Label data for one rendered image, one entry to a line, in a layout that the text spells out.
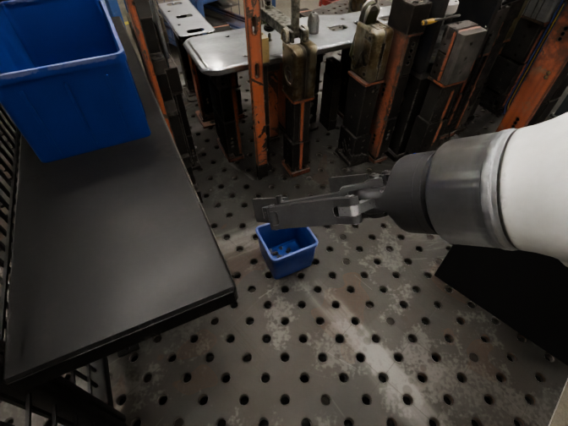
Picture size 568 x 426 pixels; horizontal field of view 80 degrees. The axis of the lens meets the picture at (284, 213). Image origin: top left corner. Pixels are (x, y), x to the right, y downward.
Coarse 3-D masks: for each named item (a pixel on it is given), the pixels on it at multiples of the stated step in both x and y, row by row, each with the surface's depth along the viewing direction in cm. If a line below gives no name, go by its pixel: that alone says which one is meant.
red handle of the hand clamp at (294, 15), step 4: (292, 0) 68; (296, 0) 68; (292, 4) 68; (296, 4) 68; (292, 8) 69; (296, 8) 69; (292, 12) 69; (296, 12) 69; (292, 16) 70; (296, 16) 70; (292, 20) 70; (296, 20) 70; (292, 24) 71; (296, 24) 71; (292, 28) 71; (296, 28) 71; (296, 32) 72; (296, 36) 73
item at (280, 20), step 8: (264, 8) 80; (272, 8) 80; (264, 16) 80; (272, 16) 77; (280, 16) 77; (272, 24) 77; (280, 24) 74; (288, 24) 74; (280, 32) 75; (304, 32) 72; (304, 40) 73
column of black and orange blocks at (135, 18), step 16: (128, 0) 53; (144, 0) 54; (144, 16) 55; (144, 32) 57; (144, 48) 59; (160, 48) 60; (160, 64) 61; (160, 80) 64; (160, 96) 66; (176, 112) 70; (176, 128) 72; (176, 144) 74; (192, 176) 82
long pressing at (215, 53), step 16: (320, 16) 97; (336, 16) 97; (352, 16) 97; (384, 16) 98; (224, 32) 89; (240, 32) 89; (272, 32) 89; (320, 32) 89; (336, 32) 89; (352, 32) 89; (192, 48) 83; (208, 48) 83; (224, 48) 83; (240, 48) 83; (272, 48) 83; (320, 48) 82; (336, 48) 84; (208, 64) 77; (224, 64) 77; (240, 64) 76
